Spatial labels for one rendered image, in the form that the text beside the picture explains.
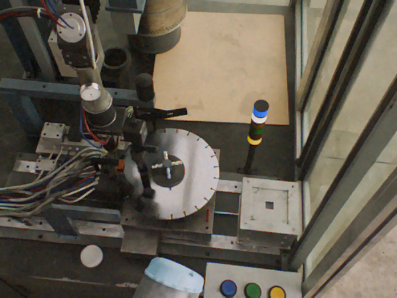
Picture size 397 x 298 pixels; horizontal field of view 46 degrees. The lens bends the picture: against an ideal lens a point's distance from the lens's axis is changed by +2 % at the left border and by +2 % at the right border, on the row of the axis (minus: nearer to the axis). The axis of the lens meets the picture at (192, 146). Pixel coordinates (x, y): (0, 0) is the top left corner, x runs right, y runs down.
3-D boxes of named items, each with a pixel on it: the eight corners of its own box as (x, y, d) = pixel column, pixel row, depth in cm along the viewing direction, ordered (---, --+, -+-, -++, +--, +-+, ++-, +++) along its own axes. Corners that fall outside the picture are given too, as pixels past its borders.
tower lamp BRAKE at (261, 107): (268, 106, 138) (269, 100, 136) (267, 118, 136) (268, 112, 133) (253, 104, 138) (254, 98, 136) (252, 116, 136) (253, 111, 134)
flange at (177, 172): (173, 150, 151) (173, 146, 149) (191, 175, 146) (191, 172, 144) (144, 166, 148) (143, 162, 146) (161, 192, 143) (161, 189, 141)
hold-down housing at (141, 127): (151, 152, 136) (145, 114, 119) (146, 166, 134) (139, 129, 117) (134, 148, 137) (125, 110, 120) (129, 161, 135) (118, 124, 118)
